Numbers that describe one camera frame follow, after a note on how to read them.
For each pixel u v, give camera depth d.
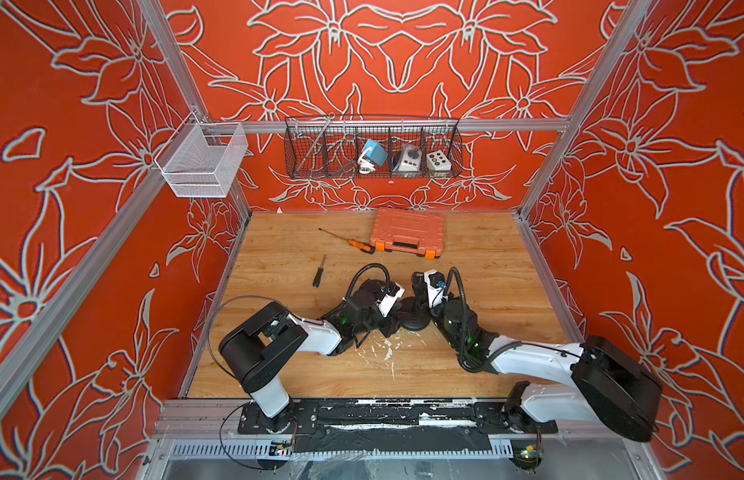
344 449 0.70
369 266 0.66
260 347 0.47
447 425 0.73
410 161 0.91
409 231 1.07
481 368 0.60
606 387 0.41
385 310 0.76
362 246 1.06
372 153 0.84
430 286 0.70
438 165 0.95
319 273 1.01
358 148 0.87
